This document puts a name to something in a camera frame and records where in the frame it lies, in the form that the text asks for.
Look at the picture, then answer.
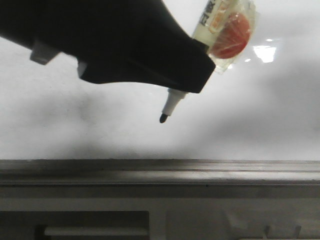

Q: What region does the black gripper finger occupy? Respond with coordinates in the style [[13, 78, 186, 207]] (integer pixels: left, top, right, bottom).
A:
[[0, 0, 215, 93]]

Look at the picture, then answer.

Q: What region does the white black whiteboard marker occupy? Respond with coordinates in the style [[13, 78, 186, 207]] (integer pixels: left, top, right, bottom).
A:
[[159, 0, 238, 123]]

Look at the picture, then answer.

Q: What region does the red round magnet taped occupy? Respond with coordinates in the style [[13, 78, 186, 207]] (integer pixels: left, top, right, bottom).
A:
[[207, 0, 257, 74]]

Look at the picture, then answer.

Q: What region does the white whiteboard surface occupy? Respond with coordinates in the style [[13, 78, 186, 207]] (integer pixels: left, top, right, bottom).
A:
[[0, 0, 320, 161]]

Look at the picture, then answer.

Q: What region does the grey aluminium whiteboard frame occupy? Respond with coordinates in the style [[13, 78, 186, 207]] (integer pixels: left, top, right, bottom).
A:
[[0, 159, 320, 185]]

